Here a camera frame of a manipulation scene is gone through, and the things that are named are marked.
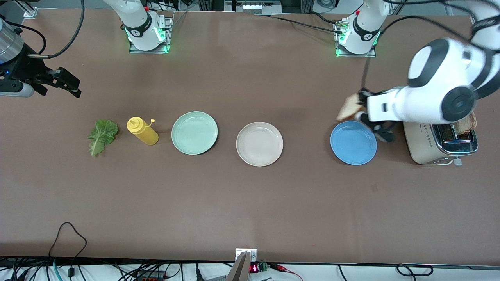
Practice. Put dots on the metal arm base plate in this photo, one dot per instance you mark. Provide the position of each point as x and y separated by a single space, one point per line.
148 52
353 56

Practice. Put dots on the pale green plate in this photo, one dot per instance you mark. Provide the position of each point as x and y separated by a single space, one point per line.
194 132

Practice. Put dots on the green lettuce leaf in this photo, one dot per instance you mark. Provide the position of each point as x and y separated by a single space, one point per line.
102 132

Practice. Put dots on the lit control box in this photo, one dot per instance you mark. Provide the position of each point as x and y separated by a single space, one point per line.
254 8

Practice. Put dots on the small white bracket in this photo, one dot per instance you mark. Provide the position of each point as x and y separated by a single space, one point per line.
253 255

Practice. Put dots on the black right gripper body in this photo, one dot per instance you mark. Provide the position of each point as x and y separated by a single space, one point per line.
24 67

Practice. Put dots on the red digit display module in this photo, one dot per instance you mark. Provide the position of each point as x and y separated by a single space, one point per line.
254 268

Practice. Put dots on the beige plate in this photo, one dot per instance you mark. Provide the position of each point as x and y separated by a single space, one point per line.
259 144

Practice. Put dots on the aluminium frame post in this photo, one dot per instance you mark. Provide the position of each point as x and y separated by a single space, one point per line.
29 11
398 9

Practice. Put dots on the yellow squeeze bottle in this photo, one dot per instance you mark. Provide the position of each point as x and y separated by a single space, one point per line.
144 134

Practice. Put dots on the aluminium profile bar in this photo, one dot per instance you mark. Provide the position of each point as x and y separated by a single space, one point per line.
239 271

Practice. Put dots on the beige chrome toaster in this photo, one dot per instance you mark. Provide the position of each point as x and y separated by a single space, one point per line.
418 144

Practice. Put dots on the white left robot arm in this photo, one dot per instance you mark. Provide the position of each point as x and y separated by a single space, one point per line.
437 78

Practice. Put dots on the blue plate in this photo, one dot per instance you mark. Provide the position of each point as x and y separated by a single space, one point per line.
353 144

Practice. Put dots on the toasted bread slice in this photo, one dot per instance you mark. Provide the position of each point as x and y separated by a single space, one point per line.
466 125
349 109

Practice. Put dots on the red clip lead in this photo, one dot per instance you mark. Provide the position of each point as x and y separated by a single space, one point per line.
281 267

